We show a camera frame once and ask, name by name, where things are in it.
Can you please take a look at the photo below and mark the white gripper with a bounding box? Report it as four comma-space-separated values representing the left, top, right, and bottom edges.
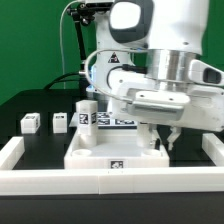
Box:
108, 78, 224, 151

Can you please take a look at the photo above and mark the black cable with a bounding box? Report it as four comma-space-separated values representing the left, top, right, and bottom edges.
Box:
43, 69, 92, 90

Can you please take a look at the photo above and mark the white marker base plate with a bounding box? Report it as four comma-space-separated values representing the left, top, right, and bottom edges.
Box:
68, 111, 138, 128

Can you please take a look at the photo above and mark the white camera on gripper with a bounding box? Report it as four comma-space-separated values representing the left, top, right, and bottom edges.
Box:
188, 59, 224, 87

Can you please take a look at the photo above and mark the white cable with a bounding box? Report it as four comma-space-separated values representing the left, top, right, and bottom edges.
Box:
59, 0, 86, 76

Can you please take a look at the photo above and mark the white U-shaped obstacle fence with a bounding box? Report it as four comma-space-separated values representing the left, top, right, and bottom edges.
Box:
0, 137, 224, 196

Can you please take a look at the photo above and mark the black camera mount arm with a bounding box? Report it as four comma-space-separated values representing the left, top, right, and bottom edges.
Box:
66, 0, 112, 69

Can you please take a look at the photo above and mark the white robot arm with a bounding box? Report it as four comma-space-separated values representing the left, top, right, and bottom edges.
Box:
101, 0, 224, 143

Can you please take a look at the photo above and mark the white square tabletop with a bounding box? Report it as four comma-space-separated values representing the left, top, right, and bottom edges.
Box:
64, 129, 170, 169

